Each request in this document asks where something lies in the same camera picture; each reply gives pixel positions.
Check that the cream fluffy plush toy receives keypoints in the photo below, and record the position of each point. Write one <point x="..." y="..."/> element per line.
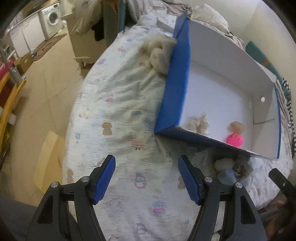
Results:
<point x="159" y="48"/>

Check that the white fabric flower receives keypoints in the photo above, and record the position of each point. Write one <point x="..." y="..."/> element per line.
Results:
<point x="199" y="125"/>

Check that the tan sponge block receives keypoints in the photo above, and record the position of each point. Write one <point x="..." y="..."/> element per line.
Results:
<point x="236" y="128"/>

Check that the teal headboard cushion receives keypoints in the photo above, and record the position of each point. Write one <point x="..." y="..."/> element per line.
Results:
<point x="261" y="58"/>

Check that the person right hand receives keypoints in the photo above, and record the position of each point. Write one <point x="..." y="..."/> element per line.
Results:
<point x="280" y="224"/>

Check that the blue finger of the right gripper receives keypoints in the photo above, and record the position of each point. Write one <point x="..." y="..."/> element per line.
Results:
<point x="282" y="183"/>

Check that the beige bedside cabinet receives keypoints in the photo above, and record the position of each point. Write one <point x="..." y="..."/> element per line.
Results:
<point x="86" y="49"/>

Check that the black white striped cloth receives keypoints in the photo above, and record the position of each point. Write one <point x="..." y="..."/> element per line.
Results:
<point x="285" y="99"/>

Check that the blue and white cardboard box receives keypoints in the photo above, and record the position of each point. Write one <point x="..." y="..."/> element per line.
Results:
<point x="209" y="73"/>

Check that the light blue soft object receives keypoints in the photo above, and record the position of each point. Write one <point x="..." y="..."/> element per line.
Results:
<point x="229" y="177"/>

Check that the cardboard box on floor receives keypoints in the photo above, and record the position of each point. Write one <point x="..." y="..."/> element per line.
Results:
<point x="23" y="63"/>

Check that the yellow wooden rack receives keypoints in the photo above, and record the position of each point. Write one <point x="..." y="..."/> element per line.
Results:
<point x="9" y="106"/>

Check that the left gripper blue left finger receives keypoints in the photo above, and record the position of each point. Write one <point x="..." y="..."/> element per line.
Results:
<point x="101" y="178"/>

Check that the brown door mat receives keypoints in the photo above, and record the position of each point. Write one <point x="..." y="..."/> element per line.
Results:
<point x="46" y="46"/>

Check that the white washing machine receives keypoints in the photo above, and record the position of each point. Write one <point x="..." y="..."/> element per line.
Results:
<point x="50" y="19"/>

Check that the patterned white bed sheet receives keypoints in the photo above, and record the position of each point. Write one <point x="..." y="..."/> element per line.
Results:
<point x="115" y="114"/>

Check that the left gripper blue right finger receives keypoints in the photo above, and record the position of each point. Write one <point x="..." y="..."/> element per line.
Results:
<point x="192" y="178"/>

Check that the white kitchen cabinet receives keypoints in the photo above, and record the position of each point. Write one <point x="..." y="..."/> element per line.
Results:
<point x="27" y="35"/>

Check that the beige pillow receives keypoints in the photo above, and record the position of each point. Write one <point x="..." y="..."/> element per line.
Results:
<point x="206" y="14"/>

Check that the pink rubber duck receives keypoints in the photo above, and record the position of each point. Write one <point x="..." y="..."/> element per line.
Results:
<point x="235" y="140"/>

